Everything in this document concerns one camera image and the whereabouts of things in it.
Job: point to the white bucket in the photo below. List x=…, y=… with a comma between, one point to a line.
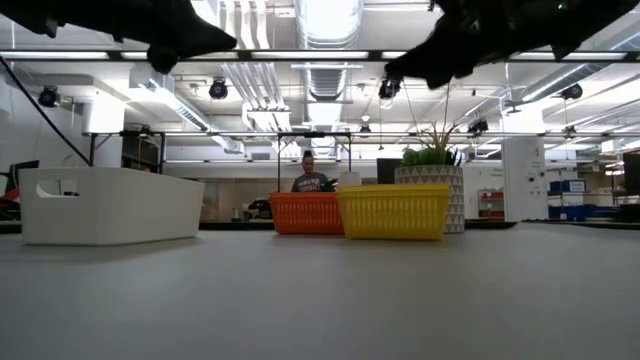
x=350, y=179

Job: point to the orange plastic slotted basket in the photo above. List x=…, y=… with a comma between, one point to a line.
x=305, y=212

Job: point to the silver ceiling air duct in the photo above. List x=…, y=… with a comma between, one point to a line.
x=327, y=77

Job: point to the black overhead frame bar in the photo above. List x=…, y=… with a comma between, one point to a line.
x=310, y=55

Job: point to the green potted plant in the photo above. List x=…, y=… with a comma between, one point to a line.
x=432, y=152

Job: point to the red storage shelf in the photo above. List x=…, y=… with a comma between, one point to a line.
x=491, y=204

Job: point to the yellow plastic slotted basket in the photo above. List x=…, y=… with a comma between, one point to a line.
x=395, y=212

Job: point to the dark shelving unit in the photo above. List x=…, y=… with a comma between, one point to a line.
x=142, y=152

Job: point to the person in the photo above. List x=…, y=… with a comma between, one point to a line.
x=310, y=177

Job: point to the patterned grey planter pot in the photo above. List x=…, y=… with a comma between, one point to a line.
x=445, y=175

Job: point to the white square pillar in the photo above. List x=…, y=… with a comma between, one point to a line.
x=522, y=180

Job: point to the black and red chair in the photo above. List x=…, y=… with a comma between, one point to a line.
x=12, y=192

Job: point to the black computer monitor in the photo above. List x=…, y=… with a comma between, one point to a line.
x=387, y=171

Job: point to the black ceiling spotlight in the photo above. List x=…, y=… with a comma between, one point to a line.
x=572, y=91
x=388, y=89
x=49, y=96
x=218, y=89

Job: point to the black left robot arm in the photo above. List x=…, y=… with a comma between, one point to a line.
x=25, y=12

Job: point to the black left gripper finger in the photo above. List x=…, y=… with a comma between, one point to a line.
x=200, y=35
x=162, y=62

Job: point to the white plastic storage bin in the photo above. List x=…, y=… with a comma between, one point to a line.
x=110, y=205

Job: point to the black diagonal frame strut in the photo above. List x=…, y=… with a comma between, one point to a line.
x=45, y=112

